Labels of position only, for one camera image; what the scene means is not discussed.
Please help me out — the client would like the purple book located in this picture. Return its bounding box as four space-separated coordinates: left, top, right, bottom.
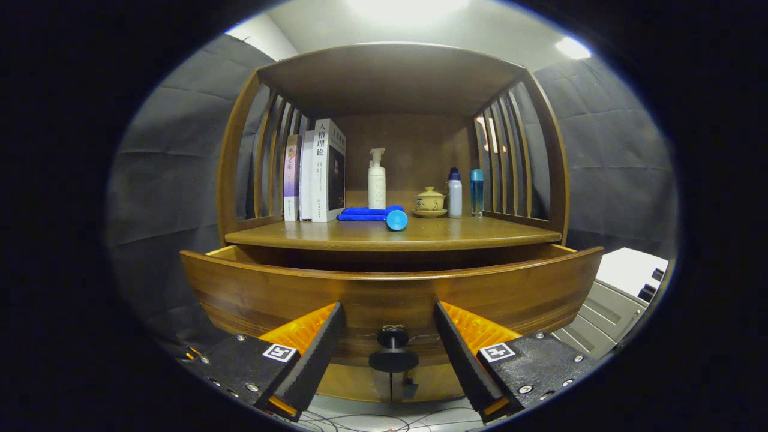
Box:
283 134 302 221

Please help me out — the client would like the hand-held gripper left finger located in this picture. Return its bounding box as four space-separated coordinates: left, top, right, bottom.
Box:
195 302 346 422

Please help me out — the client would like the black floor cable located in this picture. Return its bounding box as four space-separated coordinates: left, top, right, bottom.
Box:
297 410 487 432

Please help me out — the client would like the wooden cabinet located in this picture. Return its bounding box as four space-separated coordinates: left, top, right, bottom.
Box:
180 42 605 404

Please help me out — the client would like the small ceiling light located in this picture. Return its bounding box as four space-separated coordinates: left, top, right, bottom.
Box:
555 37 592 61

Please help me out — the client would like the large ceiling light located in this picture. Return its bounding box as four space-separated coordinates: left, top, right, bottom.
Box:
345 0 472 22

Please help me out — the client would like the grey filing cabinet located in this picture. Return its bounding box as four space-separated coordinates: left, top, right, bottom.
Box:
552 247 670 359

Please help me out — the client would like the white bottle blue cap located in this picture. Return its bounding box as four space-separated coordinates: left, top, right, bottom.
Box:
448 167 463 218

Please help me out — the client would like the white pump bottle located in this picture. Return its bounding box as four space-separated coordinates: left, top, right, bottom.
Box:
368 148 387 210

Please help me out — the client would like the thick white book dark cover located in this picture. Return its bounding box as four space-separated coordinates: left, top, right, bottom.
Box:
311 118 347 223

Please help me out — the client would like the beige lidded teacup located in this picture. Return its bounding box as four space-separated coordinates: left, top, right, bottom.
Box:
415 187 447 212

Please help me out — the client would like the thin white book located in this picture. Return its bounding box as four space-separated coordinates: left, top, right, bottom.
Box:
299 130 317 221

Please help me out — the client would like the wooden countertop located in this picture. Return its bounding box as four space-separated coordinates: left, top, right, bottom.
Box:
224 215 563 252

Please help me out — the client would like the blue folded cloth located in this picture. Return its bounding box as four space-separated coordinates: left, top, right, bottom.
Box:
337 205 406 222

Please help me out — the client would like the wooden drawer with black knob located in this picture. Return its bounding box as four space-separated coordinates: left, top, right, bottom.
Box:
180 243 605 373

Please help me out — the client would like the teal transparent bottle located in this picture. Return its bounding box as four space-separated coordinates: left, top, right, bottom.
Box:
470 169 484 218

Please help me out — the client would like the wooden cabinet door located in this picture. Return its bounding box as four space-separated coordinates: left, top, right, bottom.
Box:
317 363 394 403
391 363 475 404

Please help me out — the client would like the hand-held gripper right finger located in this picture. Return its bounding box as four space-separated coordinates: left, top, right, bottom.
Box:
434 301 602 424

